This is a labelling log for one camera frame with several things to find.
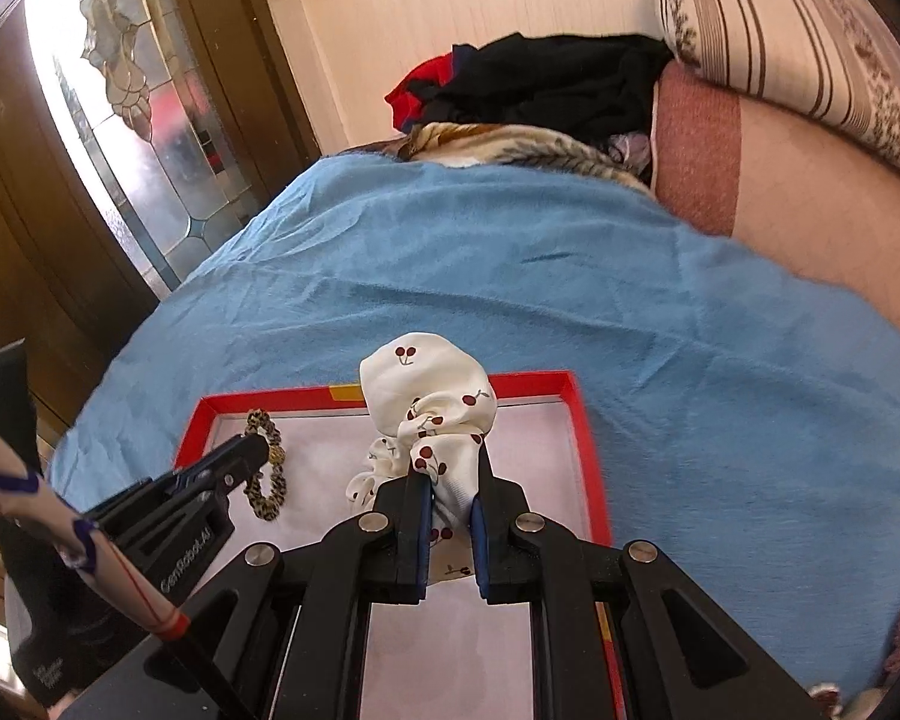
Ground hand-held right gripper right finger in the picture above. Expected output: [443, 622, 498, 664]
[469, 448, 827, 720]

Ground wooden door with stained glass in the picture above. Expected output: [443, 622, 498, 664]
[0, 0, 325, 425]

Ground red cloth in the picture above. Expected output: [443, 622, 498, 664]
[386, 52, 457, 132]

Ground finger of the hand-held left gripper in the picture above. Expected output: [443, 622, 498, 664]
[193, 457, 271, 505]
[171, 435, 270, 486]

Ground gold brown patterned scarf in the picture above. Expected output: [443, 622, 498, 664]
[399, 120, 657, 197]

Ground pink pillow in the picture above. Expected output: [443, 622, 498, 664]
[651, 60, 900, 338]

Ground striped floral pillow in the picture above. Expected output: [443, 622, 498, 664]
[654, 0, 900, 192]

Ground black clothing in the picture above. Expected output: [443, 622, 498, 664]
[412, 34, 676, 160]

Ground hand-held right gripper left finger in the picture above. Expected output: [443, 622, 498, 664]
[144, 468, 432, 720]

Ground white cherry print scrunchie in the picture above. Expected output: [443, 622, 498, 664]
[343, 332, 498, 586]

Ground beige rod with blue marks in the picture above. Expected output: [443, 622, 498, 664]
[0, 401, 260, 720]

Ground red cardboard box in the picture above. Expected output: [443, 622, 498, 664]
[174, 370, 617, 720]

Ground blue blanket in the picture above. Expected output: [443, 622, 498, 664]
[49, 154, 900, 698]

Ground leopard print hair tie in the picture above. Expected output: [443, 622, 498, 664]
[241, 409, 287, 522]

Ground lilac cloth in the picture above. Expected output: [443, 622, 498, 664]
[607, 131, 657, 182]

